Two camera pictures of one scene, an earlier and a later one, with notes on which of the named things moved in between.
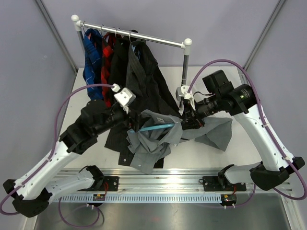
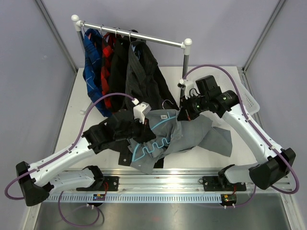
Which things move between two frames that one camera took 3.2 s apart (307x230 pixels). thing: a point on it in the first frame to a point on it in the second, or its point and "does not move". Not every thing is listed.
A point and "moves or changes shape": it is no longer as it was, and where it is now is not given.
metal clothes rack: (186, 45) does not move
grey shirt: (151, 140) moves or changes shape
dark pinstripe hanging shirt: (153, 94) does not move
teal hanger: (134, 132) to (163, 140)
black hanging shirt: (119, 65) does not move
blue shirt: (93, 41) does not move
